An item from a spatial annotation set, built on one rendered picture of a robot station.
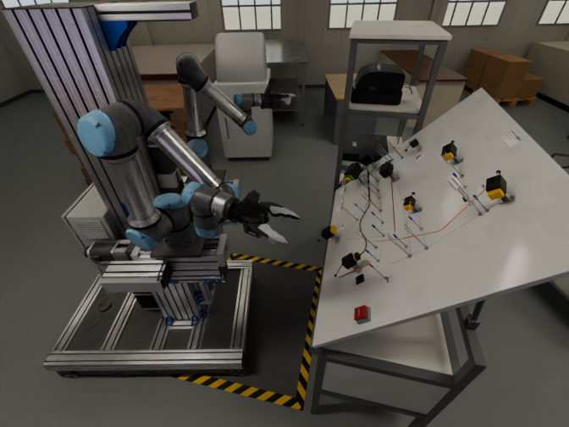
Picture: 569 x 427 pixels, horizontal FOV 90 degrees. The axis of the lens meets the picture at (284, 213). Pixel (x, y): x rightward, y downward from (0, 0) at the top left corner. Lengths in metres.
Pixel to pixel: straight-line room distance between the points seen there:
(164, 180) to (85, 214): 0.40
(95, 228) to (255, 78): 2.82
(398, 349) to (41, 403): 2.24
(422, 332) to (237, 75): 3.38
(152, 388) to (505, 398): 2.28
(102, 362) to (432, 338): 1.93
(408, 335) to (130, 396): 1.78
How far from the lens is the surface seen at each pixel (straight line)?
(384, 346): 1.49
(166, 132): 1.05
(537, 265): 1.01
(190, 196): 0.90
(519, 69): 7.40
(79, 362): 2.42
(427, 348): 1.55
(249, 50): 3.97
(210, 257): 1.38
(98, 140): 0.98
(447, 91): 5.74
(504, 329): 2.87
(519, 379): 2.70
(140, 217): 1.15
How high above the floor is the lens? 2.09
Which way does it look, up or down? 40 degrees down
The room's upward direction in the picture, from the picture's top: 1 degrees counter-clockwise
